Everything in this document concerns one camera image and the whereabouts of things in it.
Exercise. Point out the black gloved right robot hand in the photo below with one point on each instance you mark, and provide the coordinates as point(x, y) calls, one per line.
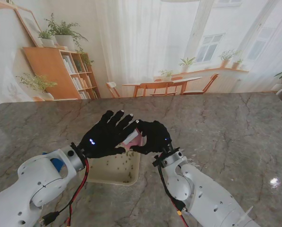
point(157, 139)

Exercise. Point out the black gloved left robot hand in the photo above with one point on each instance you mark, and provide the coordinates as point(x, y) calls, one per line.
point(103, 139)

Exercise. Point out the square pink jar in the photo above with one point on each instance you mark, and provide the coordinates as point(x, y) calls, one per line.
point(136, 142)

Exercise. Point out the white square jar lid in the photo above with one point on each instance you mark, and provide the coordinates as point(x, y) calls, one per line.
point(131, 137)

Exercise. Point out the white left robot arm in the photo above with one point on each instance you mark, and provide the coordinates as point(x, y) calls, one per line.
point(36, 179)

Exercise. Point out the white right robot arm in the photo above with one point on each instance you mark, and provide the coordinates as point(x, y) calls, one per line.
point(202, 194)

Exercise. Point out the scattered green beans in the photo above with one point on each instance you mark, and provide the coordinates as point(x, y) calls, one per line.
point(129, 154)

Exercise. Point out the cream baking tray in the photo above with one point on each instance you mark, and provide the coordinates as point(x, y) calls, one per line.
point(112, 175)

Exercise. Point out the wooden chair with backrest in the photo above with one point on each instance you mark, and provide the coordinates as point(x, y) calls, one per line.
point(162, 88)

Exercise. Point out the wooden dining table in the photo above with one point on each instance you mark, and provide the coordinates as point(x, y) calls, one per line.
point(162, 81)

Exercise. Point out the trailing ivy plant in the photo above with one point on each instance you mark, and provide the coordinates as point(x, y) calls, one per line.
point(85, 58)

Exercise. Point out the wooden bookshelf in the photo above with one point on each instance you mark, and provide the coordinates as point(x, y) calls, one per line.
point(48, 71)

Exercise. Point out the bushy plant terracotta pot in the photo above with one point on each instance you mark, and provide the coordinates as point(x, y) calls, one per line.
point(225, 62)

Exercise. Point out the large plant white pot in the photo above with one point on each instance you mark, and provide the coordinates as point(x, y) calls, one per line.
point(64, 40)

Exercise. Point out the small plant terracotta pot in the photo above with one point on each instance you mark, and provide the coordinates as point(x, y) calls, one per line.
point(236, 65)

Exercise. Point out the leaning wooden picture frame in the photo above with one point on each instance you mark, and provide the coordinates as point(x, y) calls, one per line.
point(28, 26)

